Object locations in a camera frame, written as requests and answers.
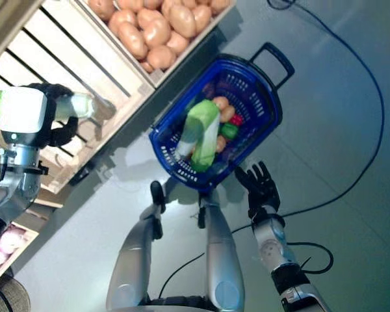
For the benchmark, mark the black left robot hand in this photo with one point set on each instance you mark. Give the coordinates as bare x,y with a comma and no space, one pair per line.
63,133

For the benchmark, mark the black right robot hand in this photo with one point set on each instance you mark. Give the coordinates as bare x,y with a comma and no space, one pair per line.
263,195

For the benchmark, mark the napa cabbage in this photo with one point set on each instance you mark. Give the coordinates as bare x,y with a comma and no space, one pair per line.
74,105
203,156
187,136

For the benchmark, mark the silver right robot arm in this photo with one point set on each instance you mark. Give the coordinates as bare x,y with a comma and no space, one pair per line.
276,247

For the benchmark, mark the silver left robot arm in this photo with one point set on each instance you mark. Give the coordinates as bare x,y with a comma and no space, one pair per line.
19,182

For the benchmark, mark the blue plastic shopping basket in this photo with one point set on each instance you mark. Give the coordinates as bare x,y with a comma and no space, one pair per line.
266,107

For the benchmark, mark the brown potato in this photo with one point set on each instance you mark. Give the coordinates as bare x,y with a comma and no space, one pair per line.
99,6
172,2
122,18
221,102
220,143
156,31
201,18
161,57
146,66
149,13
130,3
228,113
132,39
219,5
177,42
182,19

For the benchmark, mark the silver right robot leg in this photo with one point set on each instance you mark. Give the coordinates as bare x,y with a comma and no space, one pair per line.
221,253

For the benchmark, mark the green bell pepper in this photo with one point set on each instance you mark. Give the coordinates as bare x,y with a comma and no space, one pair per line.
229,131

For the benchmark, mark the empty slatted wooden crate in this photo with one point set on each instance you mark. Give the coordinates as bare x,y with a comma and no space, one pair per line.
94,65

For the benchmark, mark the red bell pepper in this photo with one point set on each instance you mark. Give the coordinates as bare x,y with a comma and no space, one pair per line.
236,120

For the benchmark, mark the wood and dark display stand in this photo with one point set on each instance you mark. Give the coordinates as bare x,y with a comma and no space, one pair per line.
9,29

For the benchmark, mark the dark purple vegetable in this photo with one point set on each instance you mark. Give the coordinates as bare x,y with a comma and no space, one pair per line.
209,89

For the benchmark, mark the wooden turnip crate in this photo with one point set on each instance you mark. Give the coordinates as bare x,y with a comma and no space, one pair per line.
19,250

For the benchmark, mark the dark robot waist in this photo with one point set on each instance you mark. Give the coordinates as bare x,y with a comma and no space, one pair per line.
178,304

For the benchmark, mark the wooden potato crate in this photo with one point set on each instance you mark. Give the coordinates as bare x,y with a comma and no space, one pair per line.
180,58

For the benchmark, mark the grey woven fabric roll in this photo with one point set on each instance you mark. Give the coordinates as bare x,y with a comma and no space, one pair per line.
9,295

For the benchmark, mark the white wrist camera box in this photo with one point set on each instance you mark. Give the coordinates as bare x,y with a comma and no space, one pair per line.
22,110

